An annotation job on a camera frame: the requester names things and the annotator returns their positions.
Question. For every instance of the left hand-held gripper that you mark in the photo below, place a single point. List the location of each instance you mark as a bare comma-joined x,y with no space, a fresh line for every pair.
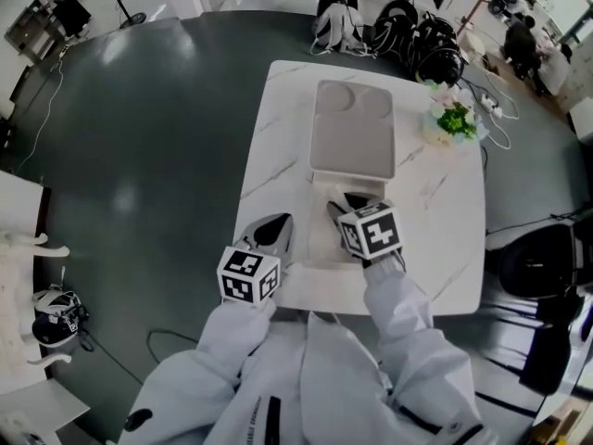
250,271

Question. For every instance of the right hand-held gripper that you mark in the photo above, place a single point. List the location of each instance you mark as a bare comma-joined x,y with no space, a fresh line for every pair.
375,232

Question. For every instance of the white drawer box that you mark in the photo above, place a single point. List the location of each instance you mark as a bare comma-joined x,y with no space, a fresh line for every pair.
352,142

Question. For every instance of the person's right forearm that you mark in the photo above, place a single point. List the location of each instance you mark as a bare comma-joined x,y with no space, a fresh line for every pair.
407,332

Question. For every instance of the person's left forearm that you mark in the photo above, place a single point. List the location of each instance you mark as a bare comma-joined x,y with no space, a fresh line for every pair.
236,336

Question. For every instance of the white marble table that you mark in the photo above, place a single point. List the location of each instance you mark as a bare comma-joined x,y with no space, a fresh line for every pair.
445,230

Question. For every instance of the person's white suit torso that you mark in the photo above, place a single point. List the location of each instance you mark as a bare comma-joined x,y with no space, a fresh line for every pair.
315,387

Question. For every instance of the potted flower plant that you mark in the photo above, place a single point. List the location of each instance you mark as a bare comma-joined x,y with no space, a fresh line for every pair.
456,121

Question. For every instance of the white power strip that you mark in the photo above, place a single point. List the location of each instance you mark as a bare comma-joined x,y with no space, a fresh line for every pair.
491,105

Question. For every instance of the black round backpack device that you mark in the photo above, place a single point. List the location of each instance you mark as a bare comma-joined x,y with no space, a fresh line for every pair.
396,28
440,54

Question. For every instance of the black and white helmet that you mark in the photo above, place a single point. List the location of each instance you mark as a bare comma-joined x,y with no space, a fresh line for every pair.
58,318

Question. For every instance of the large black round device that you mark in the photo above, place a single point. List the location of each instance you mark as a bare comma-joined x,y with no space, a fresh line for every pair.
537,262

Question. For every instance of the white carved bench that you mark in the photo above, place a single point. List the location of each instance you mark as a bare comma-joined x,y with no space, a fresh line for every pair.
18,295

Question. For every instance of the brown coat stand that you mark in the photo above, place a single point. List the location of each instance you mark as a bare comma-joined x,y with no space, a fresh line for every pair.
477,3

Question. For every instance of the black chair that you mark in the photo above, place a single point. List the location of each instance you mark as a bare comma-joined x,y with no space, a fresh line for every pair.
546,350

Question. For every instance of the black floor fan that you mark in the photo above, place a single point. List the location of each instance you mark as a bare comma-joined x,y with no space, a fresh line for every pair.
132,16

